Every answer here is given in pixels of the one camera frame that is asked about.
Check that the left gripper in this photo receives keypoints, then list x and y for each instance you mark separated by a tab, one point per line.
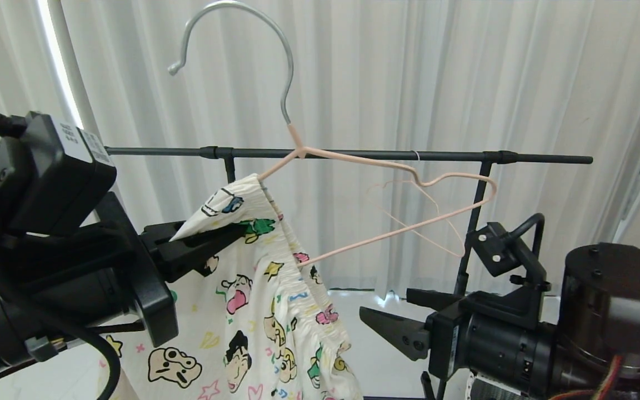
86	278

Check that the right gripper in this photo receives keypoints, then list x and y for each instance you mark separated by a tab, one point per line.
492	344

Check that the white laundry basket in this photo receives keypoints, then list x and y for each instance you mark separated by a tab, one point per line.
498	389

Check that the pink clothes hanger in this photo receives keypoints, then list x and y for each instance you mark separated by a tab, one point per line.
460	253
295	136

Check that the cream printed garment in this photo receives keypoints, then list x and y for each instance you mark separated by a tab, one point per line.
253	311

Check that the black clothes rack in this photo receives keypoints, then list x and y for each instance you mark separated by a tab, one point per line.
353	154

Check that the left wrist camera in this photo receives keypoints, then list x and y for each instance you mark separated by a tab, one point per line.
48	172

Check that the white curtain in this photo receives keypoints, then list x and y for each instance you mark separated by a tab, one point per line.
381	83

